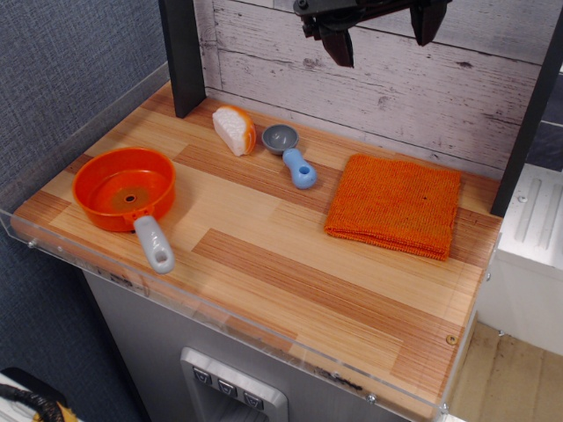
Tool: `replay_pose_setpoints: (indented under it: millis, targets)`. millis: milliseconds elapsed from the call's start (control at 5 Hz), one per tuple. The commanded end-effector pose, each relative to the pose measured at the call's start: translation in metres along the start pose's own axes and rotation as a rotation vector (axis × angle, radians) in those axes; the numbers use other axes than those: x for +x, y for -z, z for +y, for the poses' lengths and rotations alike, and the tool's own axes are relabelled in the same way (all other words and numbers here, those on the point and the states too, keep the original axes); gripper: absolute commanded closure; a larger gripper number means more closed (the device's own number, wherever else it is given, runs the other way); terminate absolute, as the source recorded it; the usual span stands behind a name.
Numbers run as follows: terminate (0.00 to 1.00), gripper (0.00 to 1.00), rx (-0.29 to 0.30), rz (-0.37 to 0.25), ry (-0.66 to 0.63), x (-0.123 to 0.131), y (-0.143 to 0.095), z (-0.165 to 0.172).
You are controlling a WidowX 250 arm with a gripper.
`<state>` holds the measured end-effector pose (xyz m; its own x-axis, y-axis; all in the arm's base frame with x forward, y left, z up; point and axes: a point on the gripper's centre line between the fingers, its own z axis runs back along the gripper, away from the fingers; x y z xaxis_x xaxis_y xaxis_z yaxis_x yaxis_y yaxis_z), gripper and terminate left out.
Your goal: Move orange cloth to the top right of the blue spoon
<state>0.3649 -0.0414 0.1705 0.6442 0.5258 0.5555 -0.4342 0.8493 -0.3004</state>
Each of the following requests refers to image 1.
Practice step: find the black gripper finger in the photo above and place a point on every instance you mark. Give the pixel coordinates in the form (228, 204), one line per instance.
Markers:
(426, 19)
(338, 45)

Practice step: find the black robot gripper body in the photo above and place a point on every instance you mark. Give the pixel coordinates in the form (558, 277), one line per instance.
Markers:
(342, 15)

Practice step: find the orange cloth napkin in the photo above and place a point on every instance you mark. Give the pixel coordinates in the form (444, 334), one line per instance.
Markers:
(397, 205)

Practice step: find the grey and blue toy spoon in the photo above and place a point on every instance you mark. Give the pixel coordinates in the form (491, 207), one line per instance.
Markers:
(282, 140)

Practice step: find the white and orange toy sushi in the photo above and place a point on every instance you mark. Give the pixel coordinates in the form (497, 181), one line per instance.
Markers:
(236, 128)

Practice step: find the white ribbed side platform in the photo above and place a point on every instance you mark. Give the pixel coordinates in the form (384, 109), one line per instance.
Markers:
(532, 226)

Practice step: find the grey toy fridge cabinet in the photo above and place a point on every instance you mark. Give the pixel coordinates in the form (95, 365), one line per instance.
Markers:
(150, 338)

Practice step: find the clear acrylic table guard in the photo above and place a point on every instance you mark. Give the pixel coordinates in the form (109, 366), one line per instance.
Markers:
(250, 247)

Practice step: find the silver dispenser button panel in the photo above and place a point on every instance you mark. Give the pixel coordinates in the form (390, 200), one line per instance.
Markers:
(222, 393)

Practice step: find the dark right frame post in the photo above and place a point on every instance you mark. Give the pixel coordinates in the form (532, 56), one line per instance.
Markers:
(540, 96)

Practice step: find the dark frame post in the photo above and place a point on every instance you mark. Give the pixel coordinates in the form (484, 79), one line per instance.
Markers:
(183, 54)
(540, 96)

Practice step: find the dark left frame post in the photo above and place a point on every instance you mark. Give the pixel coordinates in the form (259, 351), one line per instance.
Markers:
(183, 54)

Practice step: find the orange toy pan grey handle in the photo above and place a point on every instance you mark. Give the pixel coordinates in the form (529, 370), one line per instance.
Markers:
(130, 189)

